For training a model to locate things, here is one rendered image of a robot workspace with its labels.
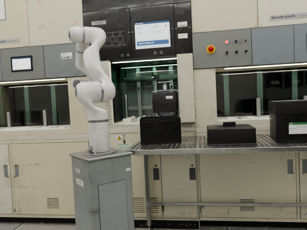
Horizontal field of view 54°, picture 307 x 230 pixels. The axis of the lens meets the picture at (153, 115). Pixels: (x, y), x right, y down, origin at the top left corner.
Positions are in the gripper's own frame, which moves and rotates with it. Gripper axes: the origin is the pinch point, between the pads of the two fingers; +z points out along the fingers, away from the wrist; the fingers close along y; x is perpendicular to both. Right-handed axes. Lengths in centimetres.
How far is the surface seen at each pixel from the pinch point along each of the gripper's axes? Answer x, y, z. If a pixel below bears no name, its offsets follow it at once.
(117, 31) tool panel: 42.2, 22.7, 2.5
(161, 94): -10, 53, 28
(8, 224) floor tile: -120, -88, 4
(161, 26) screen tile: 43, 59, 3
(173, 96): -12, 63, 28
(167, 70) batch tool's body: 13, 57, 53
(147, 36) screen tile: 37, 47, 2
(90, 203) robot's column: -68, 26, -84
